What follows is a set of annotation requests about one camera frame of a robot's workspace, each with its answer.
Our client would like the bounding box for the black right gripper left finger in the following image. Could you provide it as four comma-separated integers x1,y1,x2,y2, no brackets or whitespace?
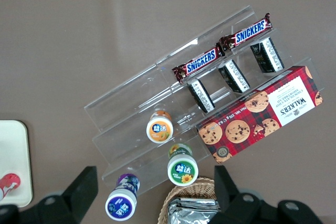
34,166,99,224

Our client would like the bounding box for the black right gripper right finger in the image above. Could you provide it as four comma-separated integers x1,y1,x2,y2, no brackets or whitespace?
211,165,276,224

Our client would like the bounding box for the light wicker basket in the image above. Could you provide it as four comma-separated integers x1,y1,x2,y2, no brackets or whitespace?
157,177,224,224

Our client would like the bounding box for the beige plastic tray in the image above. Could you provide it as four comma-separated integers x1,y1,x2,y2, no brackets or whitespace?
0,120,34,208

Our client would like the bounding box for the purple lid gum jar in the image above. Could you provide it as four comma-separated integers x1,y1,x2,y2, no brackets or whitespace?
104,173,141,221

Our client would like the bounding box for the stack of foil containers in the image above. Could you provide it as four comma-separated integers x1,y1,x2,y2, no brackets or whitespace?
167,197,223,224

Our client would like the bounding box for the green lid gum jar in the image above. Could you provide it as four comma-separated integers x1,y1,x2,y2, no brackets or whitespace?
167,143,199,187

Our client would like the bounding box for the red Walkers cookie box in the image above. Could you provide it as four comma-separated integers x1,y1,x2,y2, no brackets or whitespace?
195,66,324,164

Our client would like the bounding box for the orange lid gum jar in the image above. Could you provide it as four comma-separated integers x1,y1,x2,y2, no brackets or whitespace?
146,110,174,144

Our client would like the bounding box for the clear acrylic stepped shelf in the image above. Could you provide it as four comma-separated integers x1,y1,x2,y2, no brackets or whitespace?
83,5,325,196

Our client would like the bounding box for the small black white box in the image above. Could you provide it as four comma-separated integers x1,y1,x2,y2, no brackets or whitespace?
249,37,286,74
217,59,250,94
186,78,216,114

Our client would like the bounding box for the Snickers chocolate bar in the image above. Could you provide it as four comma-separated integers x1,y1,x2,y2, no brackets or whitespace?
219,13,274,51
172,47,226,83

